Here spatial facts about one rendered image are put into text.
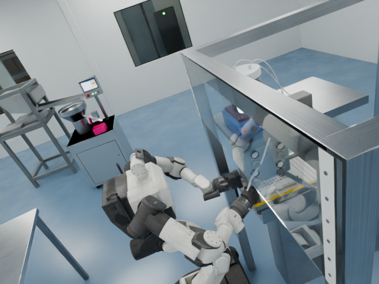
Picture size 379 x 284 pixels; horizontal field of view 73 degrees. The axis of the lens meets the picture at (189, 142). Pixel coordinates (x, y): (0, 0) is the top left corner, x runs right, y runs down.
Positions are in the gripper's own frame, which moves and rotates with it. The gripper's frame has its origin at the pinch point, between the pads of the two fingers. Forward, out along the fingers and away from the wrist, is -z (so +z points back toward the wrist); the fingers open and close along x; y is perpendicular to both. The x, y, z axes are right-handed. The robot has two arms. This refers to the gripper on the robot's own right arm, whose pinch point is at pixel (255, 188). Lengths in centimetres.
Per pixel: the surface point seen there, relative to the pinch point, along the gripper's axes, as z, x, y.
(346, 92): -43, -35, 30
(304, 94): -28, -42, 18
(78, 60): -136, -46, -491
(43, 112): 0, -11, -365
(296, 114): 40, -74, 48
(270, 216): 3.0, 14.7, 7.7
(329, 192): 49, -66, 57
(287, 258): -5, 63, 7
